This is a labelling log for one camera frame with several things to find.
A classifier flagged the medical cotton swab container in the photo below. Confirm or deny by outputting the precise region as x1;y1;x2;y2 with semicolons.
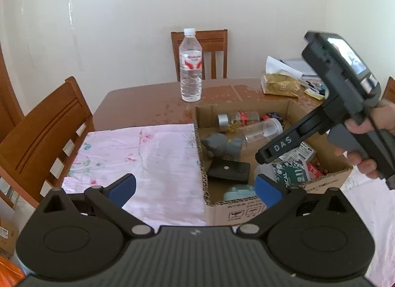
254;160;310;187

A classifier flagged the black rectangular case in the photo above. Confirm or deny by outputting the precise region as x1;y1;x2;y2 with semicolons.
207;159;250;185

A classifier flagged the capsule bottle silver cap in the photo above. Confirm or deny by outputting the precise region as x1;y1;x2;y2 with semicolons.
217;111;260;130

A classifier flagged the person right hand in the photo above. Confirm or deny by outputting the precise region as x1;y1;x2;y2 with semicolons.
335;100;394;179

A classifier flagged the teal round lid object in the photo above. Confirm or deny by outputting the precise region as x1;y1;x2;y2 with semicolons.
223;185;256;201

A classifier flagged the cardboard box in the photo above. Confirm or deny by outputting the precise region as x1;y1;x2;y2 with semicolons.
194;99;353;226

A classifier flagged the pens and papers pile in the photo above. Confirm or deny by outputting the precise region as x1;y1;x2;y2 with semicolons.
281;58;329;100

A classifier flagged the pink floral tablecloth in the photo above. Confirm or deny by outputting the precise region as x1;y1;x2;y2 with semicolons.
62;124;394;286

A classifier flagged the labelled flat package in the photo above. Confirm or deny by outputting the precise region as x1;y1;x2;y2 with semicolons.
279;141;316;163

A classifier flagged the clear plastic jar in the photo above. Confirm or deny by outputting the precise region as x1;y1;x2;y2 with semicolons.
240;118;283;143

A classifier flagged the gold tissue pack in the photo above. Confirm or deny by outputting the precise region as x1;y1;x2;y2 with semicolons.
260;57;303;98

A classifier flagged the grey elephant figurine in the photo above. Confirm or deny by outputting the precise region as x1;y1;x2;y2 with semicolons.
201;133;244;161

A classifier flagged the wooden chair left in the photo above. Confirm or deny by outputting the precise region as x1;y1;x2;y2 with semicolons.
1;77;94;208

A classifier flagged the wooden chair back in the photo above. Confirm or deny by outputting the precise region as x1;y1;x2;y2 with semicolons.
171;29;228;82

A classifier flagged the clear water bottle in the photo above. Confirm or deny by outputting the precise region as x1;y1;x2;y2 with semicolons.
179;28;203;102

